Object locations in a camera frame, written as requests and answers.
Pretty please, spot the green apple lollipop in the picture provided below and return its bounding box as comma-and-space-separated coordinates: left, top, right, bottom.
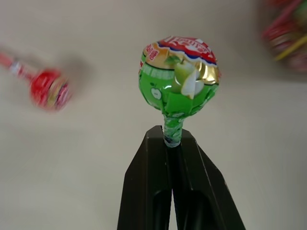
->
138, 35, 221, 148

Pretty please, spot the red wrapped lollipop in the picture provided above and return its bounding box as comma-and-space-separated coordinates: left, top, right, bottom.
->
0, 51, 72, 113

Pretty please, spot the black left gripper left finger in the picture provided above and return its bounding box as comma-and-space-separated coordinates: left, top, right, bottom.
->
117, 125, 174, 230

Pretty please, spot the yellow stick lollipop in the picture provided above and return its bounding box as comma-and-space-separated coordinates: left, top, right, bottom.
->
275, 35, 307, 61

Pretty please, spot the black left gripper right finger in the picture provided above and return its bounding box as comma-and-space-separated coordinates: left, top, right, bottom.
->
167, 134, 247, 230

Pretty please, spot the pink stick lollipop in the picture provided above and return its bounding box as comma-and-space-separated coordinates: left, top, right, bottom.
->
262, 0, 300, 36

